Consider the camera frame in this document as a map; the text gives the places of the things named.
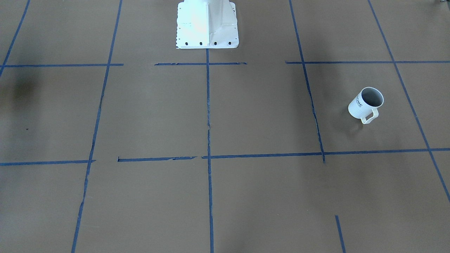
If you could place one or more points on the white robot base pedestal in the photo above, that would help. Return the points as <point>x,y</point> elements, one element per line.
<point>206,24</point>

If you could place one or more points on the white mug with handle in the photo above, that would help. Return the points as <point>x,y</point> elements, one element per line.
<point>365,105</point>

